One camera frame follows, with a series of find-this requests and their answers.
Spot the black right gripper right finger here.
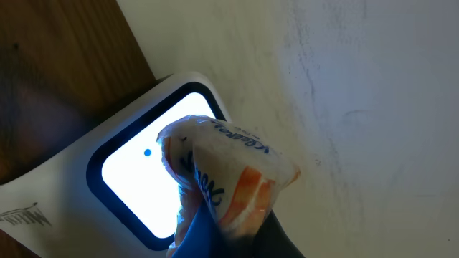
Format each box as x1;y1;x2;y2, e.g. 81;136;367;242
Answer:
252;211;305;258

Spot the orange tissue pack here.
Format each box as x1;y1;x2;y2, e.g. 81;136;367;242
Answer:
157;115;301;257

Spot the white barcode scanner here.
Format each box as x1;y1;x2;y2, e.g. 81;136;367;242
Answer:
1;72;229;257

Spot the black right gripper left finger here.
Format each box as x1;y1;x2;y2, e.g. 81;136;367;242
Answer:
172;201;226;258

